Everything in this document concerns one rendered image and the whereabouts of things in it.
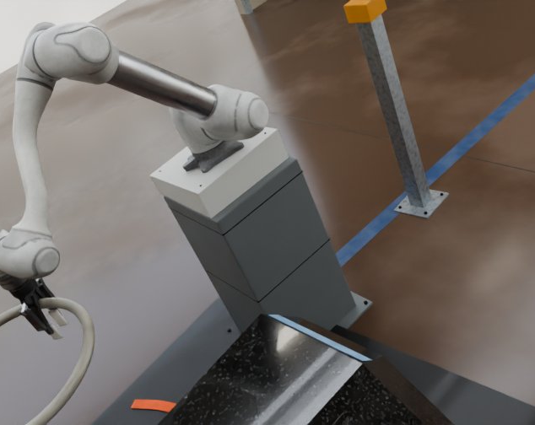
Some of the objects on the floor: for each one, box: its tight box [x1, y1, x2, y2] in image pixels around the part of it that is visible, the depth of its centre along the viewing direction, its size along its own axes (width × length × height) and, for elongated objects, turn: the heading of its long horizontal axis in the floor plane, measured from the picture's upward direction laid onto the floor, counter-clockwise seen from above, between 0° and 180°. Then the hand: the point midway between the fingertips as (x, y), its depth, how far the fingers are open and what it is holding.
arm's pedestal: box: [164, 156, 373, 332], centre depth 261 cm, size 50×50×80 cm
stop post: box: [343, 0, 449, 219], centre depth 287 cm, size 20×20×109 cm
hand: (56, 325), depth 191 cm, fingers closed on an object, 4 cm apart
